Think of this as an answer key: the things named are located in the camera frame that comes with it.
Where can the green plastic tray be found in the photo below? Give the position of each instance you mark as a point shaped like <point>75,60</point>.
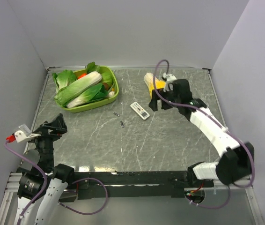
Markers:
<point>105,96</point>

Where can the white remote control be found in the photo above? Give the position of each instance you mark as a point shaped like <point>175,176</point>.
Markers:
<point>140,110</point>

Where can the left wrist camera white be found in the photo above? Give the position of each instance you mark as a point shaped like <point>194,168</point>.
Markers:
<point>23,134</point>

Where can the large napa cabbage toy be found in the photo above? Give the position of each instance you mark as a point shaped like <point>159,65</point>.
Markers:
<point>73,90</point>

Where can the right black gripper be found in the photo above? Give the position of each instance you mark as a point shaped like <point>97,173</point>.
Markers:
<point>153,103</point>

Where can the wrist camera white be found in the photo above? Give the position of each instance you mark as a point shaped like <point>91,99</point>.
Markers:
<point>23,134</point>
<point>169,79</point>

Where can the yellow cabbage toy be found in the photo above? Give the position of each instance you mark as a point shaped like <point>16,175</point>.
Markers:
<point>154,83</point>

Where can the bok choy toy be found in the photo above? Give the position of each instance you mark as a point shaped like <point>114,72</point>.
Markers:
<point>85,96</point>

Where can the green leaf lettuce toy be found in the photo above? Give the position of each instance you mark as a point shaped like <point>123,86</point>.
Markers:
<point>63,79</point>

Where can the round green cabbage toy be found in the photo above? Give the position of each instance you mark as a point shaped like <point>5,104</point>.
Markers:
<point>107,79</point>

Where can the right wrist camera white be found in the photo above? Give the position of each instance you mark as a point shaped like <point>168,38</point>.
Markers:
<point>169,79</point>

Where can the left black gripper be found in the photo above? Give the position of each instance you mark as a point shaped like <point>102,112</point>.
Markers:
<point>58,123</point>

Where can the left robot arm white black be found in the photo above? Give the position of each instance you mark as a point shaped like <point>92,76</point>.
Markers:
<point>42,182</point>

